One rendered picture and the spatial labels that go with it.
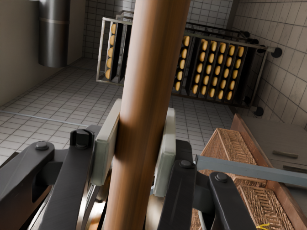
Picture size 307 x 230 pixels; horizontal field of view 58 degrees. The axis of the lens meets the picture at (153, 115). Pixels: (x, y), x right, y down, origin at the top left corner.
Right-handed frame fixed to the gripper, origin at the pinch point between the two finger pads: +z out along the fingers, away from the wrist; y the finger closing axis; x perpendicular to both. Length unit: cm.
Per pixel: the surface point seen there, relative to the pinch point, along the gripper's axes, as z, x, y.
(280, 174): 86, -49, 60
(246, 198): 79, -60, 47
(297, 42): 241, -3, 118
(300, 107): 197, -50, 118
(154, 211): 120, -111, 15
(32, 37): 292, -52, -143
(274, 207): 76, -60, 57
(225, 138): 136, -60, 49
